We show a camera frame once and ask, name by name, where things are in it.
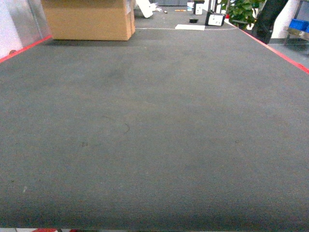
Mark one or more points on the large cardboard box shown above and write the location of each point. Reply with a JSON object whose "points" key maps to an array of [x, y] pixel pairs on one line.
{"points": [[94, 20]]}

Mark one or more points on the blue bin on far shelf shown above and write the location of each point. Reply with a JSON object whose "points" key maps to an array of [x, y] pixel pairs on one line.
{"points": [[298, 24]]}

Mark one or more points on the dark grey table mat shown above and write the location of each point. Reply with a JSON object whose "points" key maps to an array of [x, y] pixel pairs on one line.
{"points": [[172, 130]]}

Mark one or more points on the white flat board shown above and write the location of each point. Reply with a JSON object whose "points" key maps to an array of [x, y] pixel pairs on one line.
{"points": [[190, 27]]}

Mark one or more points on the green potted plant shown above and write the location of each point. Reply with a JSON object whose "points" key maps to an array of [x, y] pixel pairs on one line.
{"points": [[242, 13]]}

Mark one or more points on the black and white box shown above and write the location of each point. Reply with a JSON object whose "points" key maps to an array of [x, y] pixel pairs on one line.
{"points": [[214, 19]]}

